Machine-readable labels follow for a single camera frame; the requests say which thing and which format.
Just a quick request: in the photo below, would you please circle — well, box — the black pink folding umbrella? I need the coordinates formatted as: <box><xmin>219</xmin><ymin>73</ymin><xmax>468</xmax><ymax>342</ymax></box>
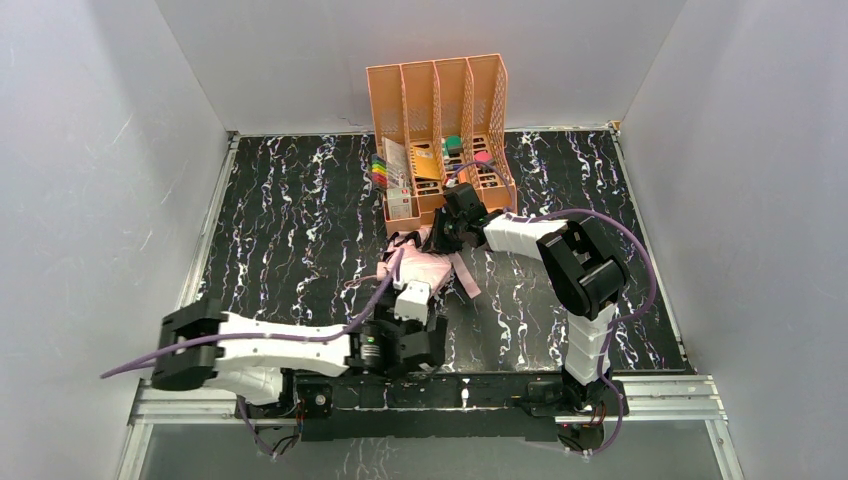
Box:
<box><xmin>344</xmin><ymin>227</ymin><xmax>481</xmax><ymax>299</ymax></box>

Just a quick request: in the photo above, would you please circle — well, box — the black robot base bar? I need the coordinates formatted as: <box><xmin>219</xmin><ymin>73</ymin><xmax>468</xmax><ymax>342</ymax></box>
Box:
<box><xmin>294</xmin><ymin>372</ymin><xmax>573</xmax><ymax>441</ymax></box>

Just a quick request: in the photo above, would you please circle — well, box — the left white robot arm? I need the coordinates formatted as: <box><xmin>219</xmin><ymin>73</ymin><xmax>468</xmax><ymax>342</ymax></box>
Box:
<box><xmin>151</xmin><ymin>297</ymin><xmax>448</xmax><ymax>406</ymax></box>

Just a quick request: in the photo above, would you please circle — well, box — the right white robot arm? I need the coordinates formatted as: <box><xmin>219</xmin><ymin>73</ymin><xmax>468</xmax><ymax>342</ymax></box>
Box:
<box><xmin>423</xmin><ymin>183</ymin><xmax>634</xmax><ymax>387</ymax></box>

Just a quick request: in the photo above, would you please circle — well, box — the white red box in organizer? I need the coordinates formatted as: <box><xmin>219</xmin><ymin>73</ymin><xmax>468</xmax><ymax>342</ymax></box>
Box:
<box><xmin>386</xmin><ymin>187</ymin><xmax>414</xmax><ymax>221</ymax></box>

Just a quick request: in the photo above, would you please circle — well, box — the pink grey eraser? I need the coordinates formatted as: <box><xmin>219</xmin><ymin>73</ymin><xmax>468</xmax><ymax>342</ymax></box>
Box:
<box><xmin>473</xmin><ymin>151</ymin><xmax>495</xmax><ymax>165</ymax></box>

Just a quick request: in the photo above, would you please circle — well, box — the yellow spiral notebook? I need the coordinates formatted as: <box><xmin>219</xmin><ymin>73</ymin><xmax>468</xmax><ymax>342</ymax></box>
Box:
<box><xmin>410</xmin><ymin>146</ymin><xmax>441</xmax><ymax>181</ymax></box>

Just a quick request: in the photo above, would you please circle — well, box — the green white eraser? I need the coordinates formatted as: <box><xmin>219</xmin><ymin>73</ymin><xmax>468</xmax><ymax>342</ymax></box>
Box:
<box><xmin>442</xmin><ymin>135</ymin><xmax>463</xmax><ymax>157</ymax></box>

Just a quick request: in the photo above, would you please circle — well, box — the orange plastic desk organizer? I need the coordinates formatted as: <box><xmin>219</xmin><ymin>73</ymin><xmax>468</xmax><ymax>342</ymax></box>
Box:
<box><xmin>366</xmin><ymin>54</ymin><xmax>517</xmax><ymax>234</ymax></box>

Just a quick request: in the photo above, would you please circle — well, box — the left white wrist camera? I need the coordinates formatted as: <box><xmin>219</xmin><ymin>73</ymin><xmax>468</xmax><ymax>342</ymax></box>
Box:
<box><xmin>393</xmin><ymin>280</ymin><xmax>432</xmax><ymax>325</ymax></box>

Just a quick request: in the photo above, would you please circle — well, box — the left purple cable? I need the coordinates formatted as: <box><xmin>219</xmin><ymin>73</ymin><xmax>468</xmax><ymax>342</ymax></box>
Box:
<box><xmin>100</xmin><ymin>246</ymin><xmax>407</xmax><ymax>458</ymax></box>

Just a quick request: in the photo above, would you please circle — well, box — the purple cable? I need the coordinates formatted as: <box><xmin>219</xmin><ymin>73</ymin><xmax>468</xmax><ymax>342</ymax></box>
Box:
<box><xmin>100</xmin><ymin>246</ymin><xmax>407</xmax><ymax>458</ymax></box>
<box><xmin>450</xmin><ymin>160</ymin><xmax>660</xmax><ymax>458</ymax></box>

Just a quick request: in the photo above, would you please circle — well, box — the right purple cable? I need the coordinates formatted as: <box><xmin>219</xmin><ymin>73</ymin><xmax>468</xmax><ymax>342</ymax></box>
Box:
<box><xmin>450</xmin><ymin>160</ymin><xmax>660</xmax><ymax>458</ymax></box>

